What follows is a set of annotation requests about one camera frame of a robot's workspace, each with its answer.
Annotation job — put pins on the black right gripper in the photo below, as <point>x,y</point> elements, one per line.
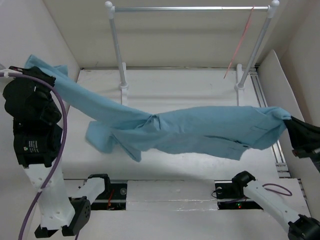
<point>306,136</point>

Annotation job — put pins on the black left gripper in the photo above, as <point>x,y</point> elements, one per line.
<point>37,71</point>

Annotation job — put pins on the light blue trousers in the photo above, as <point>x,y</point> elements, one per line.
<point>219,131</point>

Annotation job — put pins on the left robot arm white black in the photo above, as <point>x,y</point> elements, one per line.
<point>40,132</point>

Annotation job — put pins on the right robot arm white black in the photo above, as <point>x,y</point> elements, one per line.
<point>297,226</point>

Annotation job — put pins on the aluminium rail right side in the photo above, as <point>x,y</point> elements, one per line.
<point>280,161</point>

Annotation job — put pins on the white clothes rack with rail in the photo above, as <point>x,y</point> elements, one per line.
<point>241,75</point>

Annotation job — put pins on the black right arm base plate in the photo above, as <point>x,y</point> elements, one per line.
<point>229,197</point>

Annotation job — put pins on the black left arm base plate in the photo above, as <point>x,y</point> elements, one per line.
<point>113,200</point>

